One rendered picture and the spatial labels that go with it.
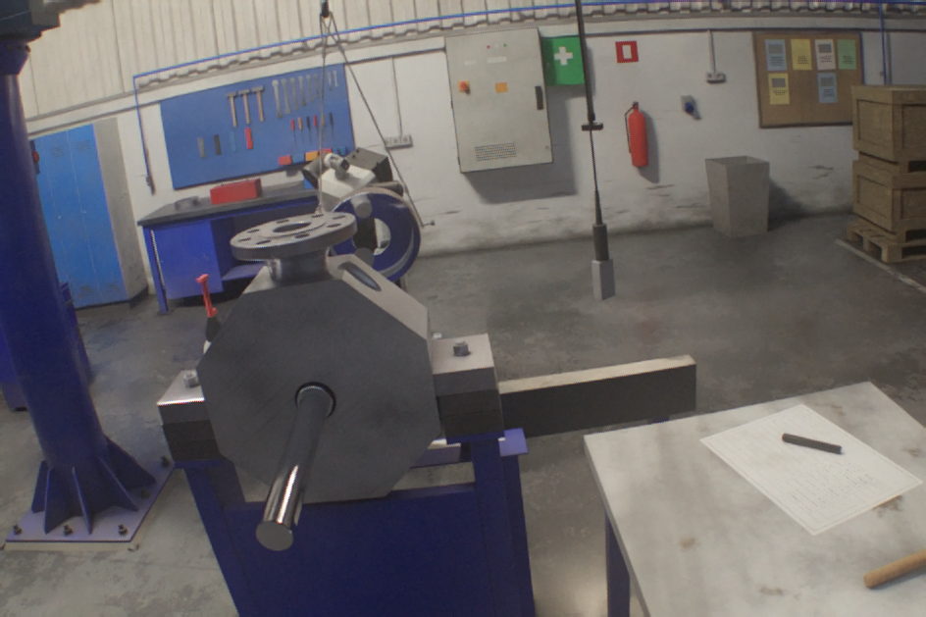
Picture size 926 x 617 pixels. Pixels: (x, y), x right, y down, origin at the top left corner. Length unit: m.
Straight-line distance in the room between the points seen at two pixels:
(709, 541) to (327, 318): 0.82
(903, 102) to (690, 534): 4.89
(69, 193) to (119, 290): 1.04
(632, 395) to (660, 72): 5.11
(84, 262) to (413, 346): 5.95
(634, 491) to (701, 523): 0.17
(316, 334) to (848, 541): 1.06
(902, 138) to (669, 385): 4.26
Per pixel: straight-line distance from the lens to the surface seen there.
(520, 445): 1.81
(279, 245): 1.37
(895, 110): 5.87
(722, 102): 7.03
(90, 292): 7.26
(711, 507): 1.42
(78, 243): 7.18
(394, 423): 1.51
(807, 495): 1.46
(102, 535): 3.42
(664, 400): 2.01
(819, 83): 7.43
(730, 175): 6.49
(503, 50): 6.29
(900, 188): 5.96
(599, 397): 1.96
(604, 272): 2.39
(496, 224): 6.76
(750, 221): 6.69
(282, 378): 1.49
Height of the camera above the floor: 1.69
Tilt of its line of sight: 18 degrees down
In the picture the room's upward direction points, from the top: 7 degrees counter-clockwise
